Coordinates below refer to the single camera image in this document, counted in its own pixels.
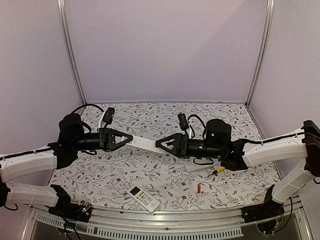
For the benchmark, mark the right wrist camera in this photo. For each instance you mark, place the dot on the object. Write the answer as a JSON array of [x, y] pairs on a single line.
[[184, 126]]

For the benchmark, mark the left aluminium corner post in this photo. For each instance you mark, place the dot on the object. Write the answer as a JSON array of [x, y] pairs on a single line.
[[61, 7]]

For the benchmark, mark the yellow handled screwdriver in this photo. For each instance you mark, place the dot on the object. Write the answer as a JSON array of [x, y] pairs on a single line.
[[216, 171]]

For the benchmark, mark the white battery cover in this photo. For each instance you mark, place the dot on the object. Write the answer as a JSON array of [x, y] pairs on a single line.
[[164, 170]]

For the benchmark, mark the red battery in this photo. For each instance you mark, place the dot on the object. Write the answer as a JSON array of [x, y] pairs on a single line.
[[199, 191]]

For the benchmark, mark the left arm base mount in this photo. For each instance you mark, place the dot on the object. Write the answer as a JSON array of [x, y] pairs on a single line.
[[77, 211]]

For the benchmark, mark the aluminium corner post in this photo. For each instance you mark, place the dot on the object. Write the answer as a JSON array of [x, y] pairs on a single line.
[[262, 51], [61, 7]]

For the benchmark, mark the white remote with back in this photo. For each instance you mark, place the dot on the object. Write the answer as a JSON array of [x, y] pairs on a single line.
[[145, 144]]

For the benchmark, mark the aluminium front rail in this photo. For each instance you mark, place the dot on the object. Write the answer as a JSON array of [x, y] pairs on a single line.
[[211, 224]]

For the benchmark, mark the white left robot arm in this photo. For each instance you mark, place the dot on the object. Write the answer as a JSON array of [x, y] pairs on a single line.
[[56, 155]]

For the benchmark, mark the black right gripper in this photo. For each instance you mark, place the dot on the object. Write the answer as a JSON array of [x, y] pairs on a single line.
[[181, 145]]

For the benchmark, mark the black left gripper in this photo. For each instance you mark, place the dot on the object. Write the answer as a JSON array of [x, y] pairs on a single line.
[[107, 139]]

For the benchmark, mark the white remote with green buttons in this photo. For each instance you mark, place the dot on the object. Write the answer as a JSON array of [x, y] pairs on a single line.
[[143, 198]]

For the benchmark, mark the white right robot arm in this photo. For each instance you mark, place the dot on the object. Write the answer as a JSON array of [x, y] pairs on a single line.
[[241, 154]]

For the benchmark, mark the floral patterned table mat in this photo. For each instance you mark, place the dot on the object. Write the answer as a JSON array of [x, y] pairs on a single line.
[[103, 179]]

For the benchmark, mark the right aluminium corner post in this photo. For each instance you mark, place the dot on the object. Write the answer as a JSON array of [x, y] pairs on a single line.
[[262, 51]]

